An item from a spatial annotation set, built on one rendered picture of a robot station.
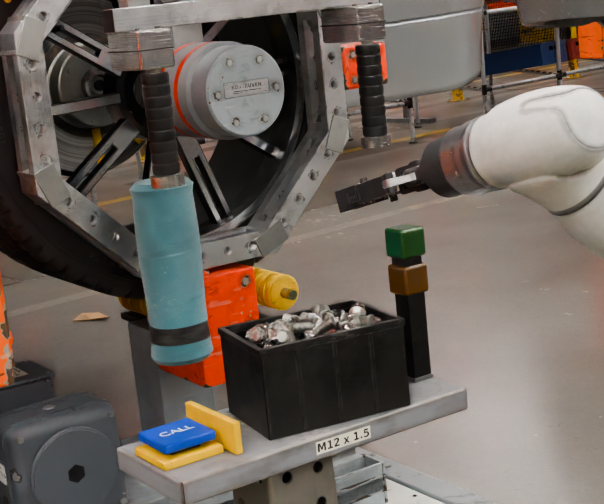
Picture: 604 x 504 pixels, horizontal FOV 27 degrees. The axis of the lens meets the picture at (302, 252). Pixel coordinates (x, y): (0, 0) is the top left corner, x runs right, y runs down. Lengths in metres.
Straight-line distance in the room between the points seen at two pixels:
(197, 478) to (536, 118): 0.55
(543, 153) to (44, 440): 0.88
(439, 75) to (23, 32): 1.13
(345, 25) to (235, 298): 0.45
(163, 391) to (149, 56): 0.68
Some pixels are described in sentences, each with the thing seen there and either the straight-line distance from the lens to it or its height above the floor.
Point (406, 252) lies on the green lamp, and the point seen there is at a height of 0.63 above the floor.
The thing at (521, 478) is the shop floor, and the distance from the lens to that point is 2.55.
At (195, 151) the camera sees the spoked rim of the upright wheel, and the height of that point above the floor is 0.75.
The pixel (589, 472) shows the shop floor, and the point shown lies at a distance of 2.56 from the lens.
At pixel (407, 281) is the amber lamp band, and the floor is 0.59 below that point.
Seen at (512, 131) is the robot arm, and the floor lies 0.80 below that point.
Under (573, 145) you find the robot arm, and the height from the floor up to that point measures 0.79.
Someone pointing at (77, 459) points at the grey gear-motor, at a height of 0.34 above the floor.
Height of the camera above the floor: 0.98
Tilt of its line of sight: 12 degrees down
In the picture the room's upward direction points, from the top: 6 degrees counter-clockwise
